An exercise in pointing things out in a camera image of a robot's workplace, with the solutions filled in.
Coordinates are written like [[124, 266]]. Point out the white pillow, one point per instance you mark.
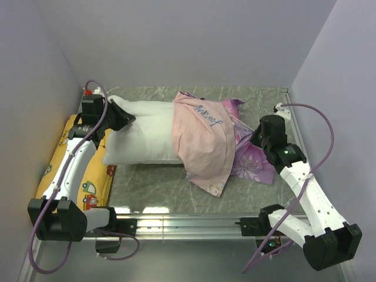
[[147, 140]]

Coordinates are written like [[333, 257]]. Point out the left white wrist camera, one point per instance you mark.
[[96, 91]]

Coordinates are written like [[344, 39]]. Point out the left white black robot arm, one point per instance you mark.
[[56, 215]]

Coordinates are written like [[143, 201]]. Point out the purple princess print pillowcase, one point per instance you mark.
[[214, 144]]

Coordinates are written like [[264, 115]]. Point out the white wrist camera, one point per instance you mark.
[[281, 111], [96, 91]]

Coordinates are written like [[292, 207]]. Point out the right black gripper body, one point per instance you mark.
[[259, 140]]

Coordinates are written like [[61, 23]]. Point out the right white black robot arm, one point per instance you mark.
[[327, 239]]

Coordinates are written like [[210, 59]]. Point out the yellow car print pillow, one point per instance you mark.
[[94, 188]]

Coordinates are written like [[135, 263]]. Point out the right side aluminium rail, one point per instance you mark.
[[293, 130]]

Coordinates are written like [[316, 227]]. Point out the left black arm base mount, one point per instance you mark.
[[108, 241]]

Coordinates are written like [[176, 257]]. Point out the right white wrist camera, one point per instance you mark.
[[281, 111]]

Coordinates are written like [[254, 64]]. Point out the front aluminium rail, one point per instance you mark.
[[187, 227]]

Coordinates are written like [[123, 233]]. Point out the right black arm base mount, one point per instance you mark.
[[259, 229]]

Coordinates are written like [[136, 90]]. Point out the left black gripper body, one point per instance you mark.
[[104, 118]]

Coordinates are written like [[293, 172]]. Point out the aluminium rail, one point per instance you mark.
[[187, 227], [293, 130]]

